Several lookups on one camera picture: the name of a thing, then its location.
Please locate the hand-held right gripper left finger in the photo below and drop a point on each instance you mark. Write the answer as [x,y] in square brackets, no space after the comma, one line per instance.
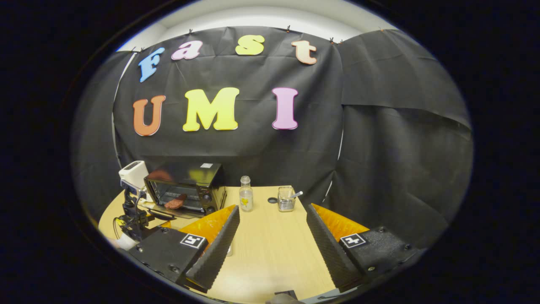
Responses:
[219,249]

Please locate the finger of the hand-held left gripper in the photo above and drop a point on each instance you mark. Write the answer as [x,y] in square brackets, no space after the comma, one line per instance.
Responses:
[166,223]

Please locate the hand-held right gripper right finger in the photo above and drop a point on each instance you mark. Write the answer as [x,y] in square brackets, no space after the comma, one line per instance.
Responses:
[327,249]

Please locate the brown meat slice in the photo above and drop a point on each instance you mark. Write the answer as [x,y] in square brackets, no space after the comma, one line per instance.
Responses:
[175,202]

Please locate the black electric oven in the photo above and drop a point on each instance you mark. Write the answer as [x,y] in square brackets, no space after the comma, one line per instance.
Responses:
[211,185]

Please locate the white plastic tray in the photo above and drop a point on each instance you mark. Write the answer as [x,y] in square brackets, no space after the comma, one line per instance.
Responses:
[229,250]

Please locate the white toaster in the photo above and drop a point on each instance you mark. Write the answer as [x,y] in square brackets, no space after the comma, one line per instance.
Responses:
[133,173]

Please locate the clear bottle yellow label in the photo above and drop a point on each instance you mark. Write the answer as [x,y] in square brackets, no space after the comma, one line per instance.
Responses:
[246,198]

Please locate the black table clamp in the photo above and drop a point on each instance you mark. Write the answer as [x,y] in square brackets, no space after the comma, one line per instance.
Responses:
[286,294]

